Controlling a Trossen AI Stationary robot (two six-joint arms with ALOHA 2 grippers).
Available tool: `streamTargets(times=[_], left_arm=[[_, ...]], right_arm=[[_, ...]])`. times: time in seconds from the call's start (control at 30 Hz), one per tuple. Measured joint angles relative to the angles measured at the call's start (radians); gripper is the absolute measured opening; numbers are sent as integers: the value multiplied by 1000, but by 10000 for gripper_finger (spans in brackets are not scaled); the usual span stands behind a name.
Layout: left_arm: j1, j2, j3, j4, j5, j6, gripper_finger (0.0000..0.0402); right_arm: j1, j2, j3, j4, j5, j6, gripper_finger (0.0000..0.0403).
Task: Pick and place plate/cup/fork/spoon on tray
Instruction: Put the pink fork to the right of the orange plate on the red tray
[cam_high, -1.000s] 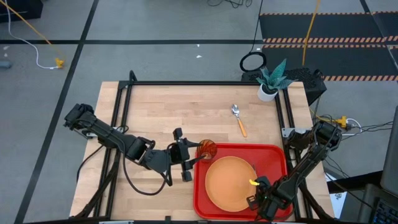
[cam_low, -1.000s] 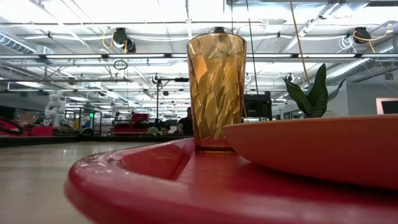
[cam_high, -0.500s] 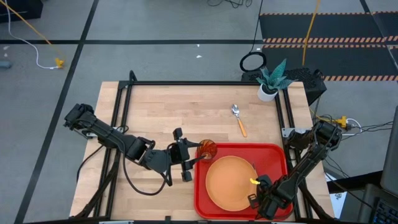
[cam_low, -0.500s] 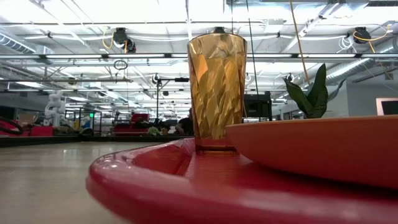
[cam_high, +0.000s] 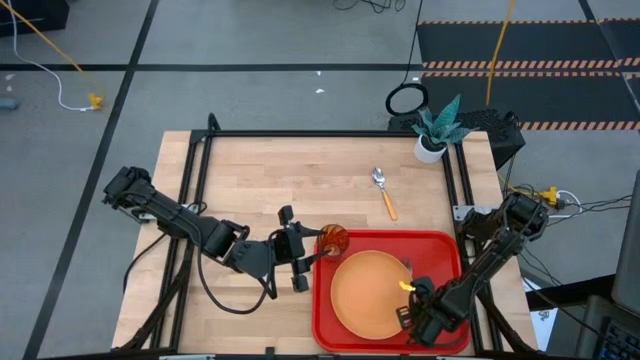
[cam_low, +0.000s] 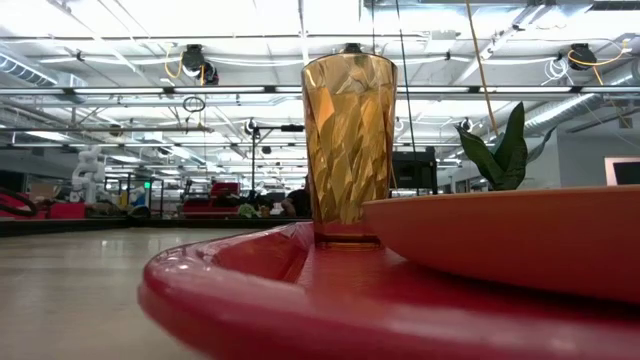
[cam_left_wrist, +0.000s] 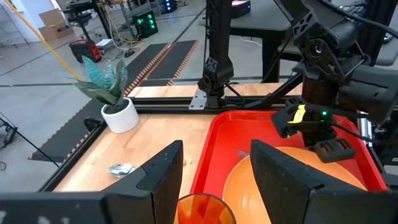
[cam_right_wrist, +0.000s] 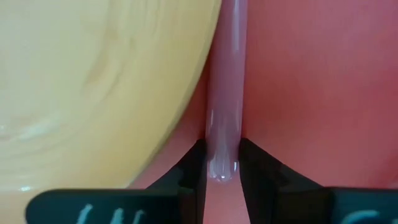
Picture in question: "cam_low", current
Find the person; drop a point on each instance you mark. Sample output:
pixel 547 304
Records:
pixel 299 202

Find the black aluminium table frame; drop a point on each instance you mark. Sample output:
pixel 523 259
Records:
pixel 150 223

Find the red tool cart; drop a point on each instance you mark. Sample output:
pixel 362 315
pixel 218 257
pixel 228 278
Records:
pixel 220 197

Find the green object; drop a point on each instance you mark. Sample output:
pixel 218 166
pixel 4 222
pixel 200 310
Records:
pixel 247 211

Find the red storage bins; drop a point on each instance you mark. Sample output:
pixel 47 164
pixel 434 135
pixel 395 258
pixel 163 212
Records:
pixel 65 211

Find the silver ventilation duct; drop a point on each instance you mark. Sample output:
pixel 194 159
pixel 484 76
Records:
pixel 565 110

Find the black metal rack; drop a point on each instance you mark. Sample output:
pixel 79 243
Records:
pixel 161 197

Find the white-framed screen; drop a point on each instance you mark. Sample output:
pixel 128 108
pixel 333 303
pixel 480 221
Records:
pixel 625 172

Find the white humanoid robot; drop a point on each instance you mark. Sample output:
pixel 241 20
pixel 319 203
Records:
pixel 89 172

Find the black tripod stand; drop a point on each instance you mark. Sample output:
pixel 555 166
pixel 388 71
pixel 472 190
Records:
pixel 253 160

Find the green leafy plant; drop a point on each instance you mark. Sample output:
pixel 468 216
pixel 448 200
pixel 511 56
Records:
pixel 510 160

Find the amber faceted plastic cup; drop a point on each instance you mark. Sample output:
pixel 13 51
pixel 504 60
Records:
pixel 350 150

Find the red plastic tray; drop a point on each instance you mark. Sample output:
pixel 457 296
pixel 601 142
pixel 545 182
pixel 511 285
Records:
pixel 300 310

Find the orange round plate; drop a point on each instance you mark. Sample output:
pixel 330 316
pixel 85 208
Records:
pixel 500 240

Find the black box on stand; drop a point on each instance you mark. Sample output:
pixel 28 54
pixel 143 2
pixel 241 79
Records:
pixel 412 170

